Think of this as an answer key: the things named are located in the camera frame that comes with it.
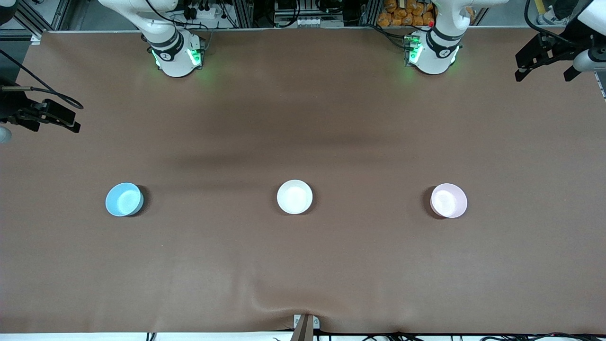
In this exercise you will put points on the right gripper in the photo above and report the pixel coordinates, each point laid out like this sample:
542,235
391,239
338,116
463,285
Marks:
13,106

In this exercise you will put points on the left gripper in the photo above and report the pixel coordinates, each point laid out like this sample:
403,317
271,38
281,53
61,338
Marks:
561,47

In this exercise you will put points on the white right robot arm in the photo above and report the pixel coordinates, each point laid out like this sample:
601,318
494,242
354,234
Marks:
175,61

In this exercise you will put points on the blue bowl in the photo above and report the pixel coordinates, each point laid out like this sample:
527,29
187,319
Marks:
124,200

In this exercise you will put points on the grey metal table clamp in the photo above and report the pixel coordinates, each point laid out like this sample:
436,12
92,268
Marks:
303,324

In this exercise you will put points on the aluminium frame post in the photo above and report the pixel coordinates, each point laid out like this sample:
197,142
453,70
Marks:
244,13
47,14
370,12

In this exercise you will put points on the white sneaker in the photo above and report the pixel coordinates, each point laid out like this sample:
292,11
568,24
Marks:
551,19

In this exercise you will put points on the white bowl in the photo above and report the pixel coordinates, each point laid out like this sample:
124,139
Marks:
294,197

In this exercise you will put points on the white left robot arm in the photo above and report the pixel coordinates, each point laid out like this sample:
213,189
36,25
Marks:
433,58

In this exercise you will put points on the white power strip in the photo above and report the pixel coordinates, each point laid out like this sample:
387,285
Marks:
201,13

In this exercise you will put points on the white connector strip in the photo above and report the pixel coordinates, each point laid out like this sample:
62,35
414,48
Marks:
318,22

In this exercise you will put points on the pink bowl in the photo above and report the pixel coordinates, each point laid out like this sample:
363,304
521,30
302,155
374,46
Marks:
449,201

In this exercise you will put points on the brown table mat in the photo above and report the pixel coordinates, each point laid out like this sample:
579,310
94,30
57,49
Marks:
303,265

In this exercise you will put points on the orange snack bags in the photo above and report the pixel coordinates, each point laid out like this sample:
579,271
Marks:
407,12

